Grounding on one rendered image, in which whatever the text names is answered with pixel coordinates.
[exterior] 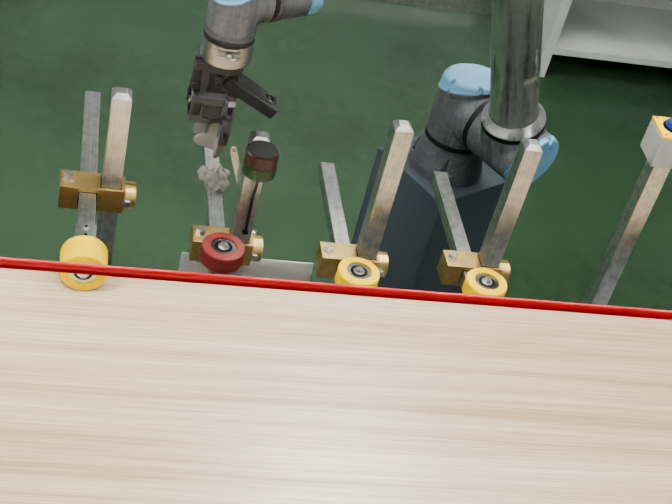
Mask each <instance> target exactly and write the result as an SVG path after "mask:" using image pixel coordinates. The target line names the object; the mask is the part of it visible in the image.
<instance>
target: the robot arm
mask: <svg viewBox="0 0 672 504"><path fill-rule="evenodd" d="M324 1H325V0H208V6H207V12H206V18H205V24H204V30H203V34H202V40H201V47H200V52H195V58H194V64H193V70H192V75H191V76H190V82H189V87H188V94H187V99H188V100H187V113H189V116H188V120H190V121H198V123H195V124H194V125H193V131H194V132H195V133H196V134H197V135H195V136H194V138H193V141H194V143H195V144H197V145H200V146H203V147H206V148H209V149H212V150H213V158H217V157H218V156H219V155H220V154H221V153H222V152H223V151H224V149H225V147H226V145H227V141H228V138H229V134H230V129H231V123H232V121H233V120H234V116H235V109H236V98H239V99H240V100H242V101H243V102H245V103H246V104H248V105H249V106H251V107H252V108H254V109H255V110H257V111H259V112H260V113H262V114H263V115H265V116H266V117H268V118H272V117H273V116H274V115H275V114H276V113H277V112H278V101H277V97H276V96H275V95H273V94H272V93H270V92H269V91H267V90H266V89H264V88H263V87H261V86H260V85H258V84H257V83H255V82H254V81H252V80H251V79H249V78H248V77H246V76H245V75H244V74H242V73H241V72H242V71H243V69H244V67H246V66H247V65H248V64H249V63H250V60H251V56H252V50H253V45H254V41H255V36H256V31H257V26H258V25H259V24H264V23H269V22H274V21H280V20H285V19H290V18H295V17H300V16H302V17H306V16H308V15H310V14H314V13H316V12H318V11H319V10H320V9H321V8H322V6H323V4H324ZM544 2H545V0H492V9H491V69H490V68H487V67H485V66H481V65H477V64H471V63H470V64H467V63H460V64H455V65H452V66H450V67H448V68H447V69H446V70H445V71H444V73H443V75H442V78H441V80H440V82H439V83H438V89H437V92H436V95H435V98H434V102H433V105H432V108H431V111H430V114H429V118H428V121H427V124H426V127H425V130H424V131H423V132H422V133H421V135H420V136H419V137H418V138H417V139H416V140H415V142H414V143H413V144H412V146H411V149H410V153H409V160H410V163H411V165H412V166H413V168H414V169H415V170H416V171H417V172H418V173H419V174H421V175H422V176H424V177H425V178H427V179H429V180H431V178H432V175H433V172H434V171H439V172H447V175H448V178H449V181H450V185H451V186H453V187H462V186H468V185H471V184H473V183H475V182H476V181H477V180H478V179H479V178H480V176H481V173H482V170H483V162H485V163H486V164H487V165H488V166H489V167H490V168H492V169H493V170H494V171H495V172H496V173H498V174H499V175H500V176H501V177H502V178H503V179H504V180H506V179H507V176H508V173H509V171H510V168H511V165H512V162H513V160H514V157H515V154H516V152H517V149H518V146H519V144H520V141H521V139H536V140H538V141H539V144H540V146H541V148H542V151H543V153H542V156H541V158H540V161H539V164H538V166H537V169H536V171H535V174H534V177H533V179H532V182H533V181H535V180H536V179H537V178H539V177H540V176H541V175H542V174H543V173H544V172H545V171H546V170H547V169H548V168H549V167H550V165H551V164H552V163H553V161H554V159H555V158H556V156H557V153H558V149H559V143H558V141H557V140H556V139H555V137H554V136H553V135H551V134H550V133H548V132H547V131H546V129H545V127H546V113H545V110H544V108H543V106H542V105H541V104H540V103H539V102H538V101H539V85H540V68H541V51H542V35H543V18H544ZM199 113H200V115H199ZM532 182H531V183H532Z"/></svg>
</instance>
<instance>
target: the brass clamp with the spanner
mask: <svg viewBox="0 0 672 504"><path fill-rule="evenodd" d="M198 226H202V225H192V228H191V234H190V239H189V260H190V261H197V262H201V261H200V250H201V245H202V241H203V239H204V238H205V237H206V236H207V235H209V234H212V233H217V232H224V233H229V234H231V233H230V229H231V228H225V227H213V226H203V227H204V228H206V230H205V232H206V235H205V236H204V237H199V236H197V235H196V234H195V231H196V230H197V227H198ZM243 244H244V246H245V254H244V259H243V263H242V265H246V266H249V265H250V262H251V261H257V262H259V261H261V258H262V254H263V237H262V236H260V235H253V234H251V239H250V243H243Z"/></svg>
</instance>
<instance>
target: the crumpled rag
mask: <svg viewBox="0 0 672 504"><path fill-rule="evenodd" d="M197 172H198V179H200V180H203V181H204V182H205V185H207V187H210V188H211V189H212V190H213V191H214V192H215V191H216V190H218V189H220V190H221V191H223V192H224V190H225V189H226V188H227V187H228V186H230V182H229V180H228V179H227V177H229V175H230V171H229V170H228V169H225V168H223V167H222V166H221V164H219V165H218V166H216V167H213V168H211V169H210V168H208V167H207V166H206V165H202V166H201V167H200V168H199V170H198V171H197Z"/></svg>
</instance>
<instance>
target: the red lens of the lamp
mask: <svg viewBox="0 0 672 504"><path fill-rule="evenodd" d="M252 142H254V141H252ZM252 142H250V143H248V145H247V147H246V152H245V157H244V159H245V162H246V163H247V164H248V165H249V166H250V167H252V168H254V169H257V170H261V171H270V170H273V169H275V168H276V167H277V165H278V161H279V157H280V150H279V148H278V147H277V146H276V145H275V146H276V147H277V149H278V152H279V154H278V156H277V157H276V158H274V159H271V160H264V159H259V158H257V157H255V156H253V155H251V153H250V152H249V150H248V146H249V145H250V144H251V143H252Z"/></svg>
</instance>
